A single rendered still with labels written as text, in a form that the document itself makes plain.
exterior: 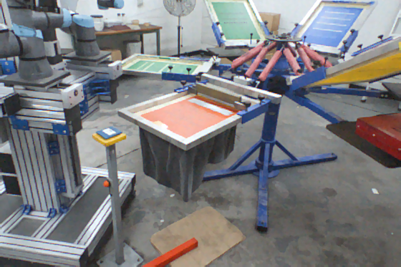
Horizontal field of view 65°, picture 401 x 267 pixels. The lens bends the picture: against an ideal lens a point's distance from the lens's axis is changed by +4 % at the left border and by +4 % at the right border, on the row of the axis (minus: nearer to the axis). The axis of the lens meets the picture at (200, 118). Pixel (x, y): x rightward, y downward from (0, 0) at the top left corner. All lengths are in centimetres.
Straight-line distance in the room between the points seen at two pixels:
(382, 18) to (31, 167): 520
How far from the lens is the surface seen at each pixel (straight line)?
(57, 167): 225
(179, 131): 172
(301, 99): 247
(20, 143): 224
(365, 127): 177
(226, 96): 203
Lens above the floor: 175
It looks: 25 degrees down
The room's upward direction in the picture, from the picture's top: 2 degrees clockwise
